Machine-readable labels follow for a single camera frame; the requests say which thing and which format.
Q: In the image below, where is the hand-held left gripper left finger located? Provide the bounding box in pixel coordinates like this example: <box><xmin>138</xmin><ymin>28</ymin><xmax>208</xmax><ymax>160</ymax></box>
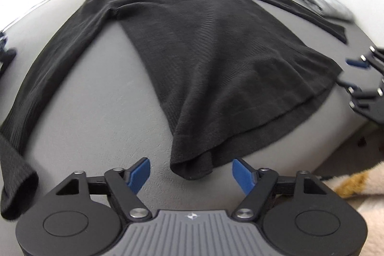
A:
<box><xmin>54</xmin><ymin>157</ymin><xmax>153</xmax><ymax>221</ymax></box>

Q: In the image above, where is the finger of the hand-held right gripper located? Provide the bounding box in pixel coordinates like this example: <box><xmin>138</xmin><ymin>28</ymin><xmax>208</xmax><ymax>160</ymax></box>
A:
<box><xmin>345</xmin><ymin>45</ymin><xmax>384</xmax><ymax>72</ymax></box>
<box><xmin>336</xmin><ymin>79</ymin><xmax>384</xmax><ymax>125</ymax></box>

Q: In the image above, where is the pile of mixed clothes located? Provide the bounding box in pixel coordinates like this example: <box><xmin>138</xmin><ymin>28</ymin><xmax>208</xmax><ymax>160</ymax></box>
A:
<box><xmin>0</xmin><ymin>31</ymin><xmax>17</xmax><ymax>74</ymax></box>

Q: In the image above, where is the black long-sleeve sweater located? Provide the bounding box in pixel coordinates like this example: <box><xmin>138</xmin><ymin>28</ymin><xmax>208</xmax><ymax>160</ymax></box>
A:
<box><xmin>0</xmin><ymin>0</ymin><xmax>348</xmax><ymax>221</ymax></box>

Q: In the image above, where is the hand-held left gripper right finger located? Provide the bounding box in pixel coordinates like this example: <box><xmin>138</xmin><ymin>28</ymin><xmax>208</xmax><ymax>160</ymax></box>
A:
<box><xmin>232</xmin><ymin>158</ymin><xmax>330</xmax><ymax>220</ymax></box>

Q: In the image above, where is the beige fluffy rug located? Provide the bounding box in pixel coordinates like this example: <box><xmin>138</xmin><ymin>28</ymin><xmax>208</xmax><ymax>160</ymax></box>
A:
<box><xmin>325</xmin><ymin>164</ymin><xmax>384</xmax><ymax>256</ymax></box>

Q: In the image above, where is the grey table mat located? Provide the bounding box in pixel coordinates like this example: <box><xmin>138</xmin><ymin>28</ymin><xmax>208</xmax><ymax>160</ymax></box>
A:
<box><xmin>0</xmin><ymin>0</ymin><xmax>384</xmax><ymax>214</ymax></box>

